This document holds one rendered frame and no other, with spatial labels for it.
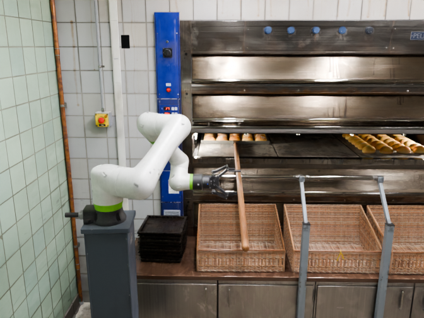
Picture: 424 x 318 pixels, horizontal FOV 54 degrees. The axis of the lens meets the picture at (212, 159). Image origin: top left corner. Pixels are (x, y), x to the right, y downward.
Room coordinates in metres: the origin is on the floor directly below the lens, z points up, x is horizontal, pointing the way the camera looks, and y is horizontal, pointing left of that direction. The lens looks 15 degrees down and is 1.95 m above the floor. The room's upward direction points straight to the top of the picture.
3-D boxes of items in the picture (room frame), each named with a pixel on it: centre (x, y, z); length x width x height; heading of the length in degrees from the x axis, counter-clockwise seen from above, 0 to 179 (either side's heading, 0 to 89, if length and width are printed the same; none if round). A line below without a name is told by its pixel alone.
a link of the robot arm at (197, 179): (2.27, 0.08, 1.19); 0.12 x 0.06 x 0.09; 178
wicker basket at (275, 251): (2.55, -0.18, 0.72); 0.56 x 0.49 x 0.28; 90
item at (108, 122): (2.80, 0.74, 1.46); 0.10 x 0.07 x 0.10; 89
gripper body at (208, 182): (2.26, 0.00, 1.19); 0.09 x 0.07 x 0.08; 88
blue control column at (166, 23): (3.76, 0.26, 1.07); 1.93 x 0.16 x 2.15; 179
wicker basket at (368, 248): (2.54, -0.78, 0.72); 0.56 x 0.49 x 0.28; 89
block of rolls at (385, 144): (3.23, -1.35, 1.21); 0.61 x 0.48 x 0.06; 179
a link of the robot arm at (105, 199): (1.71, 0.44, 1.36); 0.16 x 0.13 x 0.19; 68
